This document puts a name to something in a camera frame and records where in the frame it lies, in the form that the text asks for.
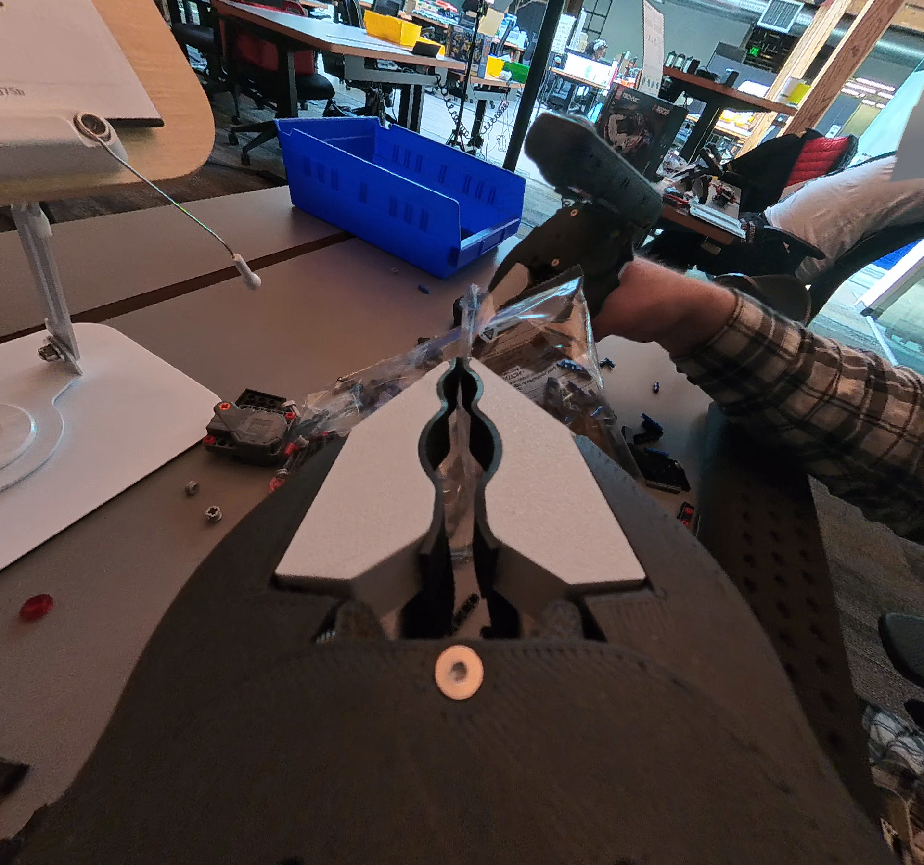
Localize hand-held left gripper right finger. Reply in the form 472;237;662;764
465;360;646;638

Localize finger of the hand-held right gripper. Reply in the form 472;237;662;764
451;284;501;333

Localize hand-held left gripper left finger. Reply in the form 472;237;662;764
275;360;463;638

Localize clear plastic bag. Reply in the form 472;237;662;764
275;277;639;520

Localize pile of toy building pieces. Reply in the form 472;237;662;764
585;353;701;527

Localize person's right forearm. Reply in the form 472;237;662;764
672;277;924;543

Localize grey desk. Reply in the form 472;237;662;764
0;184;723;837

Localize dark cardboard box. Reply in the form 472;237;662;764
598;86;691;182

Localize grey toy motor block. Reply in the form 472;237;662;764
203;389;301;468

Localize blue storage bin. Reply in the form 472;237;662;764
278;115;528;280

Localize wooden table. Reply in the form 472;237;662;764
662;64;812;253
213;0;495;133

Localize black pole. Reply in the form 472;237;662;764
501;0;583;170

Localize yellow bins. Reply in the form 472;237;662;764
361;7;424;52

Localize white tipped thin rod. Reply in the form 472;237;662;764
78;115;265;292

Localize red black office chair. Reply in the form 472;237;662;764
195;0;336;162

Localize instruction sheet wooden board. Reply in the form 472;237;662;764
0;0;218;206

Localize wooden post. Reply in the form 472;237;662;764
744;0;924;139

